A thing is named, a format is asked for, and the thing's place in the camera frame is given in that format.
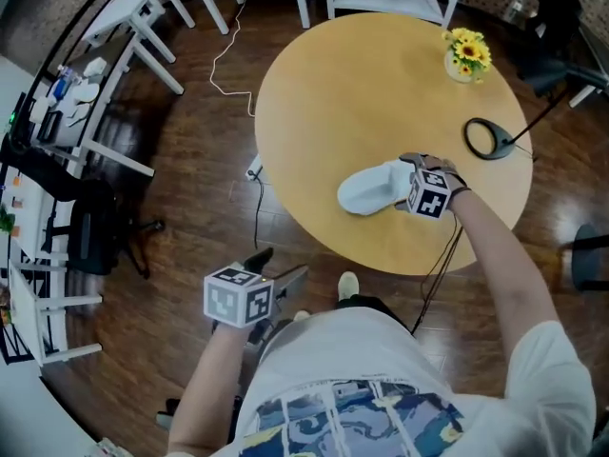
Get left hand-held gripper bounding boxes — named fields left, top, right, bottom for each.
left=203, top=247, right=311, bottom=350

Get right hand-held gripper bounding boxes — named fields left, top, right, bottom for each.
left=393, top=152, right=471, bottom=220

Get person's right forearm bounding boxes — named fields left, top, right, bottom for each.
left=449, top=188, right=563, bottom=366

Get person's left forearm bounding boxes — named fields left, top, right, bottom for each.
left=167, top=321, right=254, bottom=457

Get person's right cream shoe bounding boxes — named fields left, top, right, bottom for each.
left=337, top=270, right=361, bottom=301

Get black desk lamp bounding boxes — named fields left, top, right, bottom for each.
left=463, top=88, right=572, bottom=162

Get round wooden table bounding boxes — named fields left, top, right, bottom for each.
left=254, top=12, right=534, bottom=277

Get white power strip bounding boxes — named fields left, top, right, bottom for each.
left=244, top=153, right=265, bottom=183

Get person's black trousers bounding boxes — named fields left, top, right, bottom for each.
left=332, top=295, right=411, bottom=335

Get person's white printed t-shirt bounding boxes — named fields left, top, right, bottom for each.
left=166, top=306, right=599, bottom=457

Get sunflower pot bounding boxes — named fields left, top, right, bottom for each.
left=441, top=27, right=493, bottom=85

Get black office chair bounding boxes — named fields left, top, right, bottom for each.
left=516, top=0, right=609, bottom=109
left=42, top=177, right=167, bottom=281

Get white desk with dark top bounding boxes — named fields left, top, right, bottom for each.
left=568, top=16, right=609, bottom=109

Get black floor cable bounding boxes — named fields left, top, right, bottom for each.
left=253, top=173, right=268, bottom=251

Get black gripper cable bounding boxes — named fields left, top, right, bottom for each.
left=410, top=211, right=465, bottom=335

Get oval table with black pedestal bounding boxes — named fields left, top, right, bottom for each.
left=569, top=223, right=609, bottom=295

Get white floor cable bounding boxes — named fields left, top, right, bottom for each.
left=209, top=0, right=256, bottom=119

